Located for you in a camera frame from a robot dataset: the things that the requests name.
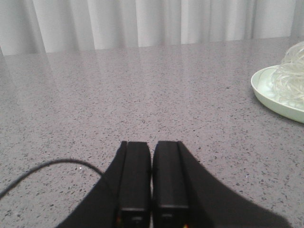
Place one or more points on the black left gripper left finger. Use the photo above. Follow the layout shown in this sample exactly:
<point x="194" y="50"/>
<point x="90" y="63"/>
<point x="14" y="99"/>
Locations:
<point x="122" y="197"/>

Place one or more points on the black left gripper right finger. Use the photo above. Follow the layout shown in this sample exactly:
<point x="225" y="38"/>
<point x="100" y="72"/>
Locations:
<point x="186" y="195"/>

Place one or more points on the translucent white vermicelli bundle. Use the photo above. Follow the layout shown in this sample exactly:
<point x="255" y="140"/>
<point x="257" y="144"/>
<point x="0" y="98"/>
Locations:
<point x="288" y="78"/>

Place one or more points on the pale green round plate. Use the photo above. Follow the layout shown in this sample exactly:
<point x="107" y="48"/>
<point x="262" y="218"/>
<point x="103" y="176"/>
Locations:
<point x="261" y="82"/>

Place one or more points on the white pleated curtain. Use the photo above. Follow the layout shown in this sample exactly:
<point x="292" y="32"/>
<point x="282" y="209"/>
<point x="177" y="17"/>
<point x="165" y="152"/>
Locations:
<point x="41" y="26"/>

